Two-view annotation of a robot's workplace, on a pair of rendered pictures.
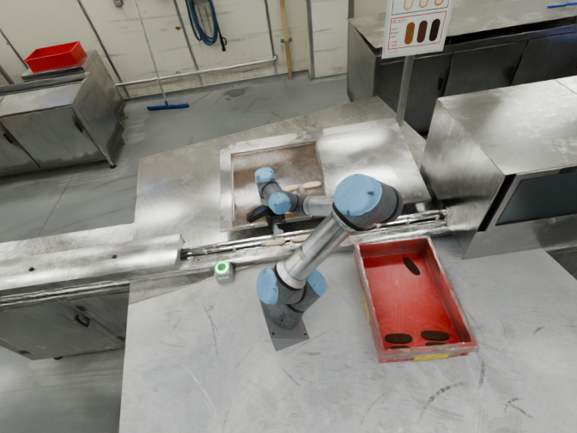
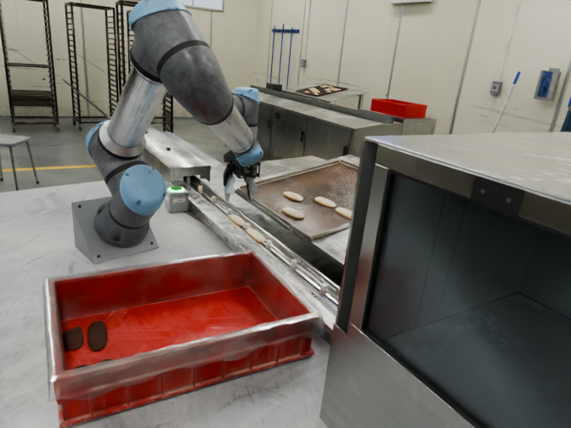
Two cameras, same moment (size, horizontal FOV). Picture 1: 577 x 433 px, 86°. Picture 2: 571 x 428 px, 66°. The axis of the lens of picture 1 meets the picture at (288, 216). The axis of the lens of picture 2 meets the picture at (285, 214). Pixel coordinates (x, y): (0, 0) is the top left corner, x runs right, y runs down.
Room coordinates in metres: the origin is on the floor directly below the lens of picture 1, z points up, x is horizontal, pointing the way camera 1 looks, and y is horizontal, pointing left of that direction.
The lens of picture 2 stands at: (0.27, -1.13, 1.40)
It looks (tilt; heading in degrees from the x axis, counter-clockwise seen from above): 20 degrees down; 55
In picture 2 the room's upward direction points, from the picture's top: 5 degrees clockwise
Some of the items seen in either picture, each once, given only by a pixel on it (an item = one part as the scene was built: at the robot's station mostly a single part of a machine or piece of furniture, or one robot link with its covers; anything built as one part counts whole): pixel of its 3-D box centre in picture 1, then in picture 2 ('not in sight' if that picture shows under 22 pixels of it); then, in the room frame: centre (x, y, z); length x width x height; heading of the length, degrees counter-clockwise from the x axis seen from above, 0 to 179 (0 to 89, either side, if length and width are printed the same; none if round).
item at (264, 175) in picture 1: (266, 183); (245, 106); (0.93, 0.06, 1.23); 0.09 x 0.08 x 0.11; 18
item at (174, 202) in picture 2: (225, 273); (177, 204); (0.81, 0.33, 0.84); 0.08 x 0.08 x 0.11; 88
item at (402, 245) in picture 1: (405, 293); (180, 316); (0.55, -0.40, 0.87); 0.49 x 0.34 x 0.10; 175
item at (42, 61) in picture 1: (56, 56); (398, 108); (4.05, 2.28, 0.93); 0.51 x 0.36 x 0.13; 92
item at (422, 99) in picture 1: (451, 67); not in sight; (3.02, -1.88, 0.51); 1.93 x 1.05 x 1.02; 88
